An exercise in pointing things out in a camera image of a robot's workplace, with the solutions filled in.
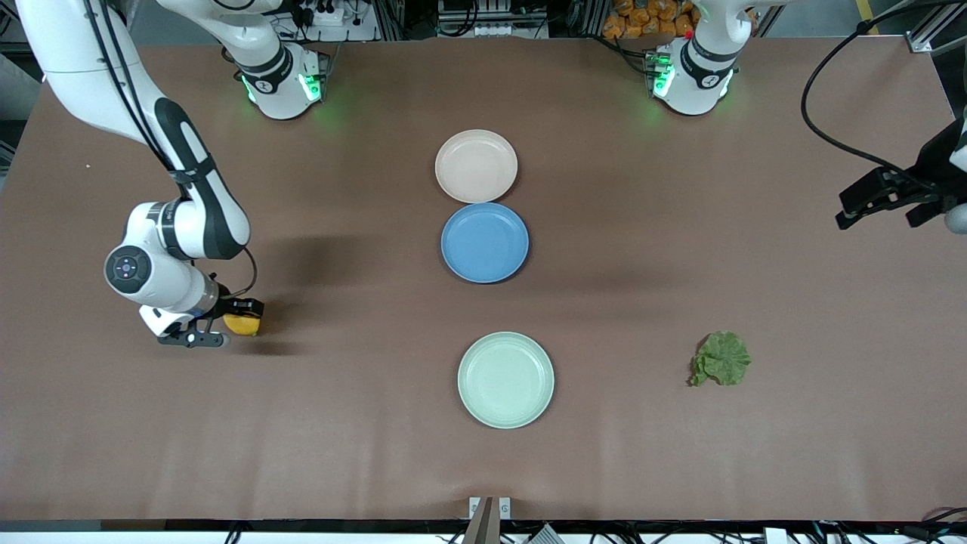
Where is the green lettuce leaf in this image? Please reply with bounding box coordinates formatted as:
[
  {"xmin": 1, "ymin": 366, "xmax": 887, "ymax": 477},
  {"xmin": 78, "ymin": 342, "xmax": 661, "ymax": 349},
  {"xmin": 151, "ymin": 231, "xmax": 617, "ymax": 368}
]
[{"xmin": 689, "ymin": 331, "xmax": 752, "ymax": 388}]

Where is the blue round plate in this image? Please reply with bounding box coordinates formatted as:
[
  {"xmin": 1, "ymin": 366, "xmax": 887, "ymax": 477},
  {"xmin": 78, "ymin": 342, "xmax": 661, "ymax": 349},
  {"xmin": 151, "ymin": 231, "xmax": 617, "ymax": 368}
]
[{"xmin": 440, "ymin": 202, "xmax": 530, "ymax": 284}]

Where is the beige round plate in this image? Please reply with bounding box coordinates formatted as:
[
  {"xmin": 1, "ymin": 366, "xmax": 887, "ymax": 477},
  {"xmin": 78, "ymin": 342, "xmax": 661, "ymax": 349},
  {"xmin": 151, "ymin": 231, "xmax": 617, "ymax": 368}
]
[{"xmin": 434, "ymin": 129, "xmax": 519, "ymax": 204}]

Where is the light green round plate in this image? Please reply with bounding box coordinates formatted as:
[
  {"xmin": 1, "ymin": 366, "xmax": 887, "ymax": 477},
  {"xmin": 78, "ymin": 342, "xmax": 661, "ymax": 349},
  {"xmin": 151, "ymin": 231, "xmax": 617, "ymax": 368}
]
[{"xmin": 457, "ymin": 332, "xmax": 555, "ymax": 430}]

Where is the bag of orange items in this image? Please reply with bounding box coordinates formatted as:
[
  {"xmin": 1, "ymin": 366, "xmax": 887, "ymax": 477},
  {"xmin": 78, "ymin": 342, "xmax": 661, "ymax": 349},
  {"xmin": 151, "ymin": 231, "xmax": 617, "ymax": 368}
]
[{"xmin": 602, "ymin": 0, "xmax": 697, "ymax": 40}]

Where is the white power strip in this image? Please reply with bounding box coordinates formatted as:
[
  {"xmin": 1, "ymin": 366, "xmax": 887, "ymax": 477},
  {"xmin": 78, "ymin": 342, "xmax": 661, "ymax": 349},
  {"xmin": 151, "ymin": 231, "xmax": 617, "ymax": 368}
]
[{"xmin": 301, "ymin": 0, "xmax": 357, "ymax": 28}]

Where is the aluminium frame profile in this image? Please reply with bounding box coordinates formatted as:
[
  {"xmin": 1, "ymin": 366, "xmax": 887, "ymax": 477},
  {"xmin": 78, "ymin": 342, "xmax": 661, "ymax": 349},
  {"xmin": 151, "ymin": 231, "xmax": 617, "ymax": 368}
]
[{"xmin": 903, "ymin": 0, "xmax": 967, "ymax": 54}]

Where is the metal table edge bracket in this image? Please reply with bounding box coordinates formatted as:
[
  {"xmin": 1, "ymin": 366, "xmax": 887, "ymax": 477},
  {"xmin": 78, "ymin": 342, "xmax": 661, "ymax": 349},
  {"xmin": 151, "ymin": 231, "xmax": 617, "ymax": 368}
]
[{"xmin": 468, "ymin": 496, "xmax": 512, "ymax": 521}]

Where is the brown camera mount bar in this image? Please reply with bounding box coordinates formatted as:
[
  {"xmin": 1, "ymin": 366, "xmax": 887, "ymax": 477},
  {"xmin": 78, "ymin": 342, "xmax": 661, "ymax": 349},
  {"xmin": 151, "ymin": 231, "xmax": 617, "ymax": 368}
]
[{"xmin": 462, "ymin": 496, "xmax": 502, "ymax": 544}]

